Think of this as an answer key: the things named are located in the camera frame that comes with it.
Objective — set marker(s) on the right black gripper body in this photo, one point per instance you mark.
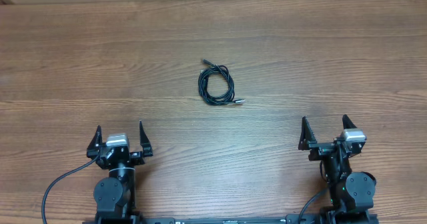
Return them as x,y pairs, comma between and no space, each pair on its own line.
321,149

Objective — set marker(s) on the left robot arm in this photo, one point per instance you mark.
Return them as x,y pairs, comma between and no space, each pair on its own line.
115,195

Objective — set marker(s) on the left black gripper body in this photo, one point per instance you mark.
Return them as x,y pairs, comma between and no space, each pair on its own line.
135,158

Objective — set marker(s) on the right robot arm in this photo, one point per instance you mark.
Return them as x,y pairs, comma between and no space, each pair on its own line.
351,193

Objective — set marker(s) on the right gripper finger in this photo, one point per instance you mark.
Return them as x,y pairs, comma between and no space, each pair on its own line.
347,123
307,137

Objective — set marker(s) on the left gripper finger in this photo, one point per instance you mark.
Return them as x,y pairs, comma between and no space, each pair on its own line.
144,141
96,141

